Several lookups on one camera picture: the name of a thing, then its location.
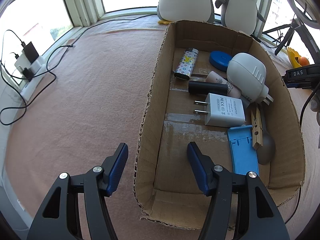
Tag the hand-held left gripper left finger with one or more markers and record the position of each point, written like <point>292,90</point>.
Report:
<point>117,172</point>

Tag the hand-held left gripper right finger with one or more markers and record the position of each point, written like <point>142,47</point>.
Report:
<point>198,170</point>

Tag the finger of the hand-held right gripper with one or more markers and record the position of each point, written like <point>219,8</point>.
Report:
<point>298,83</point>

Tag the brown cardboard box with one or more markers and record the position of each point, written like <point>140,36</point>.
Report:
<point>180,155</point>

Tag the blue phone stand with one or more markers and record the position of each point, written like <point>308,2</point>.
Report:
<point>243,152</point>

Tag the white plug-in device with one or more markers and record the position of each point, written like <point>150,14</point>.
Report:
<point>246,72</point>

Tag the wooden clothespin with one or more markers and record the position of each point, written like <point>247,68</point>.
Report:
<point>257,130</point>

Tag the white charger adapter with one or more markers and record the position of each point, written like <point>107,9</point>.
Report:
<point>225,110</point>

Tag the blue round lid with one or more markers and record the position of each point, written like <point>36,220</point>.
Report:
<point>220,60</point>

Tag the pink bottle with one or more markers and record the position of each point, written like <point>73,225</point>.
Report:
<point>216,78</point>

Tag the black cylinder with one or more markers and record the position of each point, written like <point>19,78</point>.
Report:
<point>207,87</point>

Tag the patterned lighter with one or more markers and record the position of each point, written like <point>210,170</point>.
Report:
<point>186,65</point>

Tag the orange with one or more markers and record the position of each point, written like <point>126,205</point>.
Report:
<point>304,60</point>

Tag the yellow bowl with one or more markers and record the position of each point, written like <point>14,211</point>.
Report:
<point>292,57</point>

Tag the black tripod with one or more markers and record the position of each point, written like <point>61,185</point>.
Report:
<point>282,42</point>

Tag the small penguin plush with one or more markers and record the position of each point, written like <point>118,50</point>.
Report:
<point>240,7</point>

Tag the white power strip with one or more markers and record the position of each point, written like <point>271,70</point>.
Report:
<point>35,82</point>

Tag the small black plug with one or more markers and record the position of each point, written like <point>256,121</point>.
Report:
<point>27,73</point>

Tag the large penguin plush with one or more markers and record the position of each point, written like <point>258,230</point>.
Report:
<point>185,2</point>

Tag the black charger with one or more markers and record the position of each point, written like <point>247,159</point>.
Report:
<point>31,52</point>

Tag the white window frame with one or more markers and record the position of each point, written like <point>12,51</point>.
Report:
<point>82,2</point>

